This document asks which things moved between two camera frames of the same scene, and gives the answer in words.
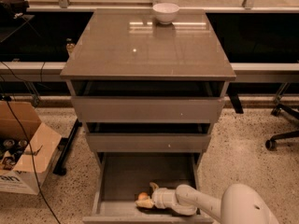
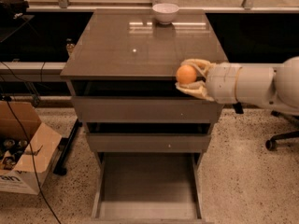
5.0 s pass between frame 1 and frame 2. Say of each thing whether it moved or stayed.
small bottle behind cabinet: stayed
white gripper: moved
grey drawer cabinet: stayed
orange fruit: moved
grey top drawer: stayed
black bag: stayed
